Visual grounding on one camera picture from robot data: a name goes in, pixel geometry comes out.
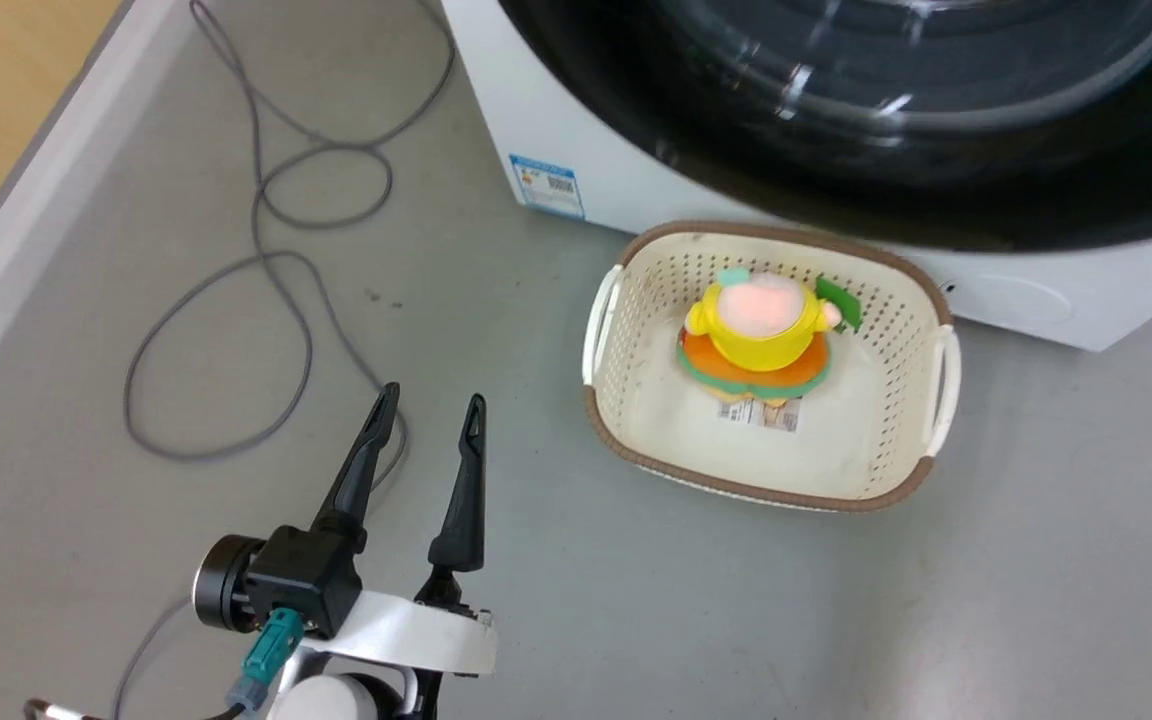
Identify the cream perforated laundry basket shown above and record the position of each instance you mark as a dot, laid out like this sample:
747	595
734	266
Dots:
836	450

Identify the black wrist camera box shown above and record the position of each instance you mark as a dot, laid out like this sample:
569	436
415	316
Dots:
296	580

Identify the blue energy label sticker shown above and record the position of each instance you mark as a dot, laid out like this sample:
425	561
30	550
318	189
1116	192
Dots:
547	186

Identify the yellow plush doll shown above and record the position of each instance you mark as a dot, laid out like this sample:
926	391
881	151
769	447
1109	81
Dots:
762	340

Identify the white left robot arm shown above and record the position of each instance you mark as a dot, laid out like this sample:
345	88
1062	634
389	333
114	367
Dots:
336	700

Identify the white washing machine body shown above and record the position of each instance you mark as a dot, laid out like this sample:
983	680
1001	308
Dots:
576	120

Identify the black glass washing machine door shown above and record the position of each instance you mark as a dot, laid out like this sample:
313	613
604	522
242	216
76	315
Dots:
936	150

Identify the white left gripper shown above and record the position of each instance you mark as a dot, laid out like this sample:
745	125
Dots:
416	635

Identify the white printed doll tag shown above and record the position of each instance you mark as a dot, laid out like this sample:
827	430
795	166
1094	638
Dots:
761	413

